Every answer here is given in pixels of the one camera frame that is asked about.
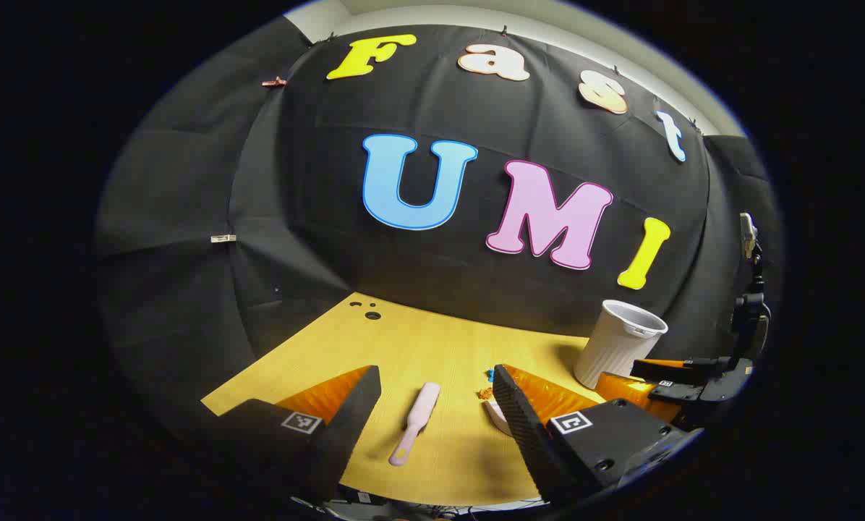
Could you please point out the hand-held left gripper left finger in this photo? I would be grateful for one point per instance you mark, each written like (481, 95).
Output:
(353, 420)

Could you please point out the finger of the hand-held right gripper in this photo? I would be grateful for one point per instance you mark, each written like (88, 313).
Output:
(624, 388)
(682, 370)

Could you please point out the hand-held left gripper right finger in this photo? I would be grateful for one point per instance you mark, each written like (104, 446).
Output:
(526, 434)

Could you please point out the pink dustpan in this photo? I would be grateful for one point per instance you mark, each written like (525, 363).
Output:
(496, 418)

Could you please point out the white ribbed garbage bin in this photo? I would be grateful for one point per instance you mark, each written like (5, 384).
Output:
(613, 351)

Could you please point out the small pink broom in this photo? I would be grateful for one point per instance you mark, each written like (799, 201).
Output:
(418, 416)

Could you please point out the wooden desktop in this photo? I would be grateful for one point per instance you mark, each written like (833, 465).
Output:
(432, 347)

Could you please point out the silver cloth clip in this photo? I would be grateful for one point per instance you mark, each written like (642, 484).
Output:
(223, 238)

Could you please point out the pink cloth clip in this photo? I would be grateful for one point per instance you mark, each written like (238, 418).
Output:
(275, 82)

